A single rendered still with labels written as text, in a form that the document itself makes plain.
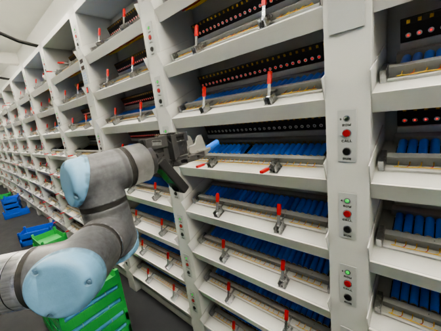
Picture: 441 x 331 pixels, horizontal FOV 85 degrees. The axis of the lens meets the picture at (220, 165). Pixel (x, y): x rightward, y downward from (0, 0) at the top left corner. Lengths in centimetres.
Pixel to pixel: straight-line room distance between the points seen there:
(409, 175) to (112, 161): 63
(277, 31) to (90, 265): 65
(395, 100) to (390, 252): 37
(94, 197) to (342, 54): 59
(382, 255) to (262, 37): 64
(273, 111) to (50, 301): 62
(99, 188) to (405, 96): 62
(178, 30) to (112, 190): 79
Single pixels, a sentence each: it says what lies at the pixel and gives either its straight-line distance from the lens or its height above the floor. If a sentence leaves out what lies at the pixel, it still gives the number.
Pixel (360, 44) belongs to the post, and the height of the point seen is 125.
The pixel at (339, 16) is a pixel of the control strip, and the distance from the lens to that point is 65.
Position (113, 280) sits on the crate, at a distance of 151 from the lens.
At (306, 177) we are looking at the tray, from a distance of 69.
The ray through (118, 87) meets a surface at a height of 133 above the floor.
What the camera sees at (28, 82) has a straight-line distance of 302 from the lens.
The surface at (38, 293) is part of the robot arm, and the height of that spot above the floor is 94.
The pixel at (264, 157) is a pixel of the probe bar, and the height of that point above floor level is 99.
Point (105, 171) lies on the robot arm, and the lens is 51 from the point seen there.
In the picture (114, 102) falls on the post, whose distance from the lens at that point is 168.
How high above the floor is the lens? 114
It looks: 12 degrees down
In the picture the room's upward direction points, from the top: 7 degrees counter-clockwise
